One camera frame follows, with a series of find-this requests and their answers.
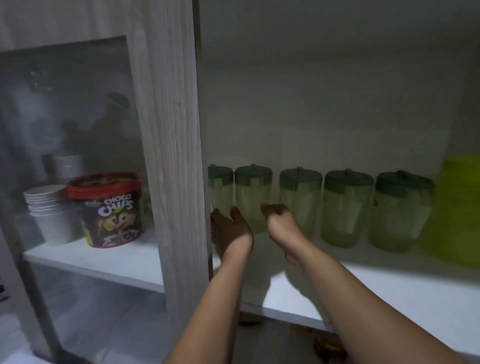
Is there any wood framed glass cabinet door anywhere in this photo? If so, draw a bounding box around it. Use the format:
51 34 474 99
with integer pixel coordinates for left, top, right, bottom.
0 0 213 364

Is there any steel container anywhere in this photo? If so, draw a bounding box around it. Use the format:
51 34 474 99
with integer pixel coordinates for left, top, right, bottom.
41 152 85 185

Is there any row of amber bottles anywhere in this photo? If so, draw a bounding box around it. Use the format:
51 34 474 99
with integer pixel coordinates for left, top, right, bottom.
292 324 350 364

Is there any stack of white paper cups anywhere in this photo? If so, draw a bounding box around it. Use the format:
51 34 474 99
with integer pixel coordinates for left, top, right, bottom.
23 184 82 247

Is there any lime green plastic pitcher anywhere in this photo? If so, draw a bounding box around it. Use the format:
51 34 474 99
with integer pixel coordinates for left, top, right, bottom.
419 153 480 269

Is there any person's left forearm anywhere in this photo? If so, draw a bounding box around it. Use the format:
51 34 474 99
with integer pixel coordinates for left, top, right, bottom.
163 241 256 364

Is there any green-lid clear jar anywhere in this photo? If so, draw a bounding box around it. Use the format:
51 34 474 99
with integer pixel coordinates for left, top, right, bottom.
278 166 323 239
207 164 234 222
234 163 274 233
323 168 375 249
369 170 437 254

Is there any person's left hand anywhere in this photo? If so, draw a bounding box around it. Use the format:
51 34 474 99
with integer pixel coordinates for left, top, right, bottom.
209 205 255 262

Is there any red lidded cereal tub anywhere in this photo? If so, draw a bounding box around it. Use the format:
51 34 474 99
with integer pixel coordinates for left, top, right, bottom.
66 171 145 249

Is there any person's right hand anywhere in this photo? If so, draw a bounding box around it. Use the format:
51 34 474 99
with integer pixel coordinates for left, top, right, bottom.
260 203 314 267

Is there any person's right forearm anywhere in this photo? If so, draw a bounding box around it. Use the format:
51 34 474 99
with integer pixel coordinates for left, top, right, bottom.
288 241 473 364

